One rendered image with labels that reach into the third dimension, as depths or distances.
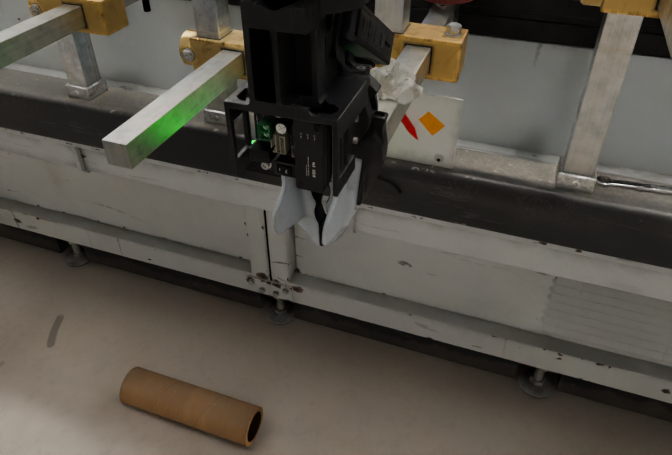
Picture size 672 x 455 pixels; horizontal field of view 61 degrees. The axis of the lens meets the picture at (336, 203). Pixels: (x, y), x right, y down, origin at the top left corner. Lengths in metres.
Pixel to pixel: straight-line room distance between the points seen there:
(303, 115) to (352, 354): 1.14
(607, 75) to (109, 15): 0.66
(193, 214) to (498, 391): 0.81
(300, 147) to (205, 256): 1.13
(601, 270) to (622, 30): 0.35
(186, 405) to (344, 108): 1.03
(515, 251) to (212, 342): 0.85
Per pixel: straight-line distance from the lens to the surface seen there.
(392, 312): 1.31
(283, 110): 0.33
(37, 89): 1.08
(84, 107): 1.00
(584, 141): 0.75
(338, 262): 1.30
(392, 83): 0.59
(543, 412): 1.41
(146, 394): 1.34
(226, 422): 1.26
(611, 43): 0.70
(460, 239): 0.88
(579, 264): 0.89
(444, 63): 0.71
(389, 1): 0.71
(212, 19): 0.81
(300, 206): 0.44
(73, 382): 1.51
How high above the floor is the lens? 1.12
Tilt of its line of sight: 37 degrees down
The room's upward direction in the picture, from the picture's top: straight up
